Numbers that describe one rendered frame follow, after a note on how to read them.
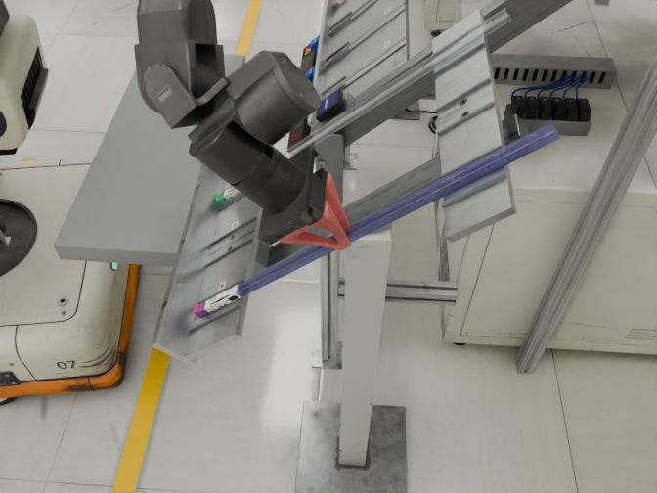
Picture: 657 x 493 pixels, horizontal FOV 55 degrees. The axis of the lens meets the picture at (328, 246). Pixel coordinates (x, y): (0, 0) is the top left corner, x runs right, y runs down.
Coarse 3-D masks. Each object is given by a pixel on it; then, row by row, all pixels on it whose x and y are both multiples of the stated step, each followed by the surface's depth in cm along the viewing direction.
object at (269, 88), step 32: (160, 64) 57; (256, 64) 56; (288, 64) 58; (160, 96) 58; (192, 96) 57; (224, 96) 60; (256, 96) 56; (288, 96) 55; (256, 128) 57; (288, 128) 58
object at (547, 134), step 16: (544, 128) 58; (512, 144) 59; (528, 144) 58; (544, 144) 58; (480, 160) 61; (496, 160) 60; (512, 160) 59; (448, 176) 63; (464, 176) 62; (480, 176) 61; (416, 192) 65; (432, 192) 64; (448, 192) 63; (384, 208) 68; (400, 208) 66; (416, 208) 65; (368, 224) 68; (384, 224) 68; (336, 240) 71; (352, 240) 70; (304, 256) 73; (320, 256) 73; (272, 272) 76; (288, 272) 75; (240, 288) 79; (256, 288) 78
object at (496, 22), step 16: (496, 16) 73; (480, 32) 74; (448, 48) 76; (464, 48) 75; (432, 64) 77; (400, 80) 80; (384, 96) 81; (352, 112) 84; (320, 128) 88; (336, 128) 86; (304, 144) 89; (224, 192) 98
